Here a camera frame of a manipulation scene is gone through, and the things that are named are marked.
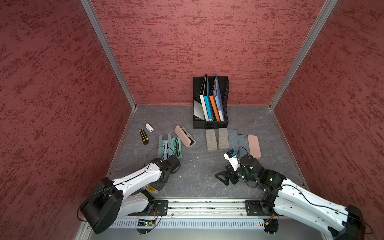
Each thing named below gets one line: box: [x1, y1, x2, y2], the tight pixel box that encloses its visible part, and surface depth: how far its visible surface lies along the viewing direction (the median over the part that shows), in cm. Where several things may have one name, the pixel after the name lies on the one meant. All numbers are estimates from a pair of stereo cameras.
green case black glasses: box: [171, 137, 182, 159], surface depth 99 cm
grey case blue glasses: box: [237, 134, 250, 157], surface depth 97 cm
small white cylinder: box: [145, 123, 154, 133], surface depth 105 cm
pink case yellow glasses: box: [146, 184, 159, 195], surface depth 79 cm
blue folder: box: [213, 74, 225, 122], surface depth 94 cm
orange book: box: [209, 85, 221, 122], surface depth 90 cm
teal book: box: [203, 74, 214, 121], surface depth 91 cm
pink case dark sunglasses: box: [175, 125, 196, 148], surface depth 97 cm
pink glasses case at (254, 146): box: [247, 135, 262, 159], surface depth 97 cm
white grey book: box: [199, 74, 209, 121], surface depth 92 cm
